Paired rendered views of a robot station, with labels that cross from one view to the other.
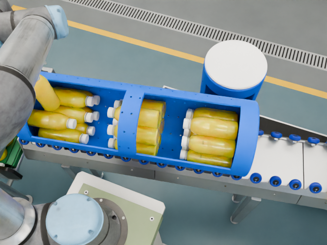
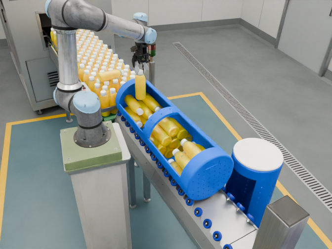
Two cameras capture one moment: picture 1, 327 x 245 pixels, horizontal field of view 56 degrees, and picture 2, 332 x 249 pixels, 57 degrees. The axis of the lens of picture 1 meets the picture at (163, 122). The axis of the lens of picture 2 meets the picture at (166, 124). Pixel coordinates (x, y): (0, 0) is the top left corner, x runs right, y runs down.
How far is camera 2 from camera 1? 1.00 m
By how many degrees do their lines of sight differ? 38
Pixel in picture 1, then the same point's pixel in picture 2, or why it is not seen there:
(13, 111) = (92, 17)
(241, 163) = (186, 174)
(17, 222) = (70, 81)
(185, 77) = not seen: hidden behind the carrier
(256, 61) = (272, 160)
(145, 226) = (110, 149)
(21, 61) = (112, 18)
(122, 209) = (110, 138)
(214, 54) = (250, 141)
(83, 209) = (92, 98)
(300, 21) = not seen: outside the picture
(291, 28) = not seen: outside the picture
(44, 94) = (138, 84)
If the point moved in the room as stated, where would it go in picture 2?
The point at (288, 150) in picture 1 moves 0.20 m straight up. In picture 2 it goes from (240, 224) to (248, 196)
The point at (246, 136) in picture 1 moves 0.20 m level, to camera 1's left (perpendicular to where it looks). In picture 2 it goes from (199, 158) to (169, 138)
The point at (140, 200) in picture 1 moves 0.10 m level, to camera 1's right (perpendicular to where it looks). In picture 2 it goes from (124, 148) to (136, 158)
